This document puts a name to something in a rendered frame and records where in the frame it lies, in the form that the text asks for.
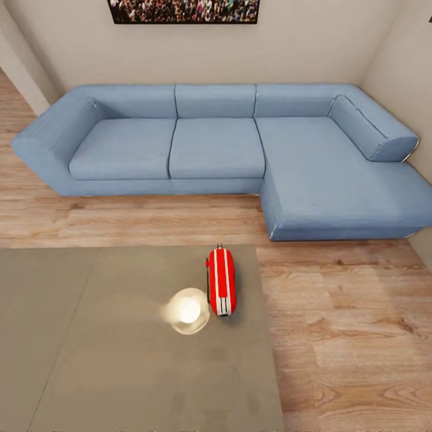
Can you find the radio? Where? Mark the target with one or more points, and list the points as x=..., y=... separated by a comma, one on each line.
x=221, y=293

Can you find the coffee table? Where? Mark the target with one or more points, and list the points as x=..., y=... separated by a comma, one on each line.
x=122, y=339

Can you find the sofa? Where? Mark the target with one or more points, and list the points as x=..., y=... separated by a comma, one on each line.
x=325, y=159

